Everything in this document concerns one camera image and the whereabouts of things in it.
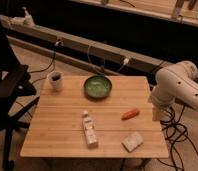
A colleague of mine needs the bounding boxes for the beige sponge block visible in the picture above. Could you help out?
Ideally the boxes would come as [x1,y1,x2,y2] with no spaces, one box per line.
[122,132,143,152]

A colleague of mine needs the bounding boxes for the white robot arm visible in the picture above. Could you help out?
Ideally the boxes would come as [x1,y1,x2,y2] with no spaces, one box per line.
[149,61,198,121]

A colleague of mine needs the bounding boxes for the long grey rail beam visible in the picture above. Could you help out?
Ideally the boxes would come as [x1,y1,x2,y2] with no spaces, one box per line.
[0,15,198,79]

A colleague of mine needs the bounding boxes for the white spray bottle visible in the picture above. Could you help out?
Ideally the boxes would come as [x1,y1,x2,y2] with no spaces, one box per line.
[23,7,35,27]

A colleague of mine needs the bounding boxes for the black floor cables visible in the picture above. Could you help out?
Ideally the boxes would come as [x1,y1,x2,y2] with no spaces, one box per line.
[157,103,198,171]

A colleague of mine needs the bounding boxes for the white plug right cable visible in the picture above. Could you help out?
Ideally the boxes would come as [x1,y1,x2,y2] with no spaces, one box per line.
[115,57,132,75]

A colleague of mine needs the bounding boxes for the green bowl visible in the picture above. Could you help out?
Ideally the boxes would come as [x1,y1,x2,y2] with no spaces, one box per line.
[83,75,112,99]

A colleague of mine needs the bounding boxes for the white tube bottle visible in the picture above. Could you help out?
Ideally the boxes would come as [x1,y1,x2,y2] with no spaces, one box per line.
[82,110,98,149]

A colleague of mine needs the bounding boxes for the white plug left cable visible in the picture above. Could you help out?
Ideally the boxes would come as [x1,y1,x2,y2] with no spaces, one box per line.
[27,39,64,75]

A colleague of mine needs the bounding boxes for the white plug cable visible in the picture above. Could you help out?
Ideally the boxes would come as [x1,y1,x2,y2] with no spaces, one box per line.
[27,39,64,75]
[115,57,132,75]

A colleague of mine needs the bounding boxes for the black office chair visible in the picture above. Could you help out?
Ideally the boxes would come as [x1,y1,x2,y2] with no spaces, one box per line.
[0,21,39,171]

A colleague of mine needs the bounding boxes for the white cup with dark content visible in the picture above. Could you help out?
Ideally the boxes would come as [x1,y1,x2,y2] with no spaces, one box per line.
[47,71,63,91]

